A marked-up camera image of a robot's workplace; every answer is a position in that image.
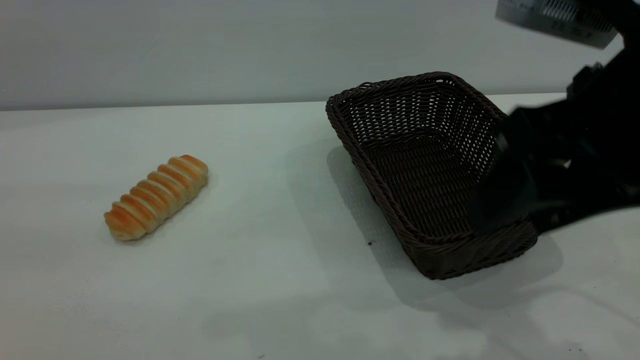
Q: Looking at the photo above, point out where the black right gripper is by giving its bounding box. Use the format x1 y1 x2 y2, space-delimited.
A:
469 100 640 236

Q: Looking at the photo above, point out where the black woven wicker basket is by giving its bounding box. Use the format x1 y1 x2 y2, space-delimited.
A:
325 72 540 281

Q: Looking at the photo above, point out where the orange ridged bread roll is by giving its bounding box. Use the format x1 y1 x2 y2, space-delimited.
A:
103 154 209 242

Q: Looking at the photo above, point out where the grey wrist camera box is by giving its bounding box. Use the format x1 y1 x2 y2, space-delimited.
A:
495 0 624 50

